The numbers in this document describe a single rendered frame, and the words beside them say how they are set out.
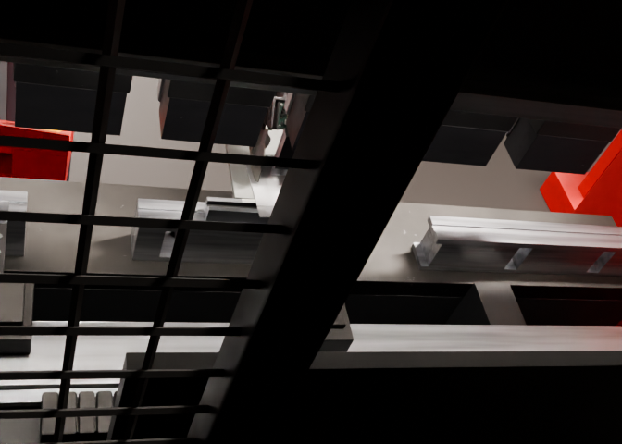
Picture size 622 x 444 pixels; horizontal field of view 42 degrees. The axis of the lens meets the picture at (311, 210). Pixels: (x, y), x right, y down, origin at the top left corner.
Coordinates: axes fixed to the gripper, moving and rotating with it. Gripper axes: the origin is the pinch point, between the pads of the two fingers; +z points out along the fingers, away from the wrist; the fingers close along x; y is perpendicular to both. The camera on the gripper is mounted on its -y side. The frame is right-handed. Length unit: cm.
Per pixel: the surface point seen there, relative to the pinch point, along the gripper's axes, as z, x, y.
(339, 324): 19.3, 4.5, 26.9
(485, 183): 10, 131, -145
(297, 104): -12.9, -3.1, 19.4
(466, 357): 12, 4, 65
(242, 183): 1.7, -5.9, 0.7
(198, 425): 0, -34, 108
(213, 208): 5.7, -11.6, 5.5
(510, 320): 24, 47, 8
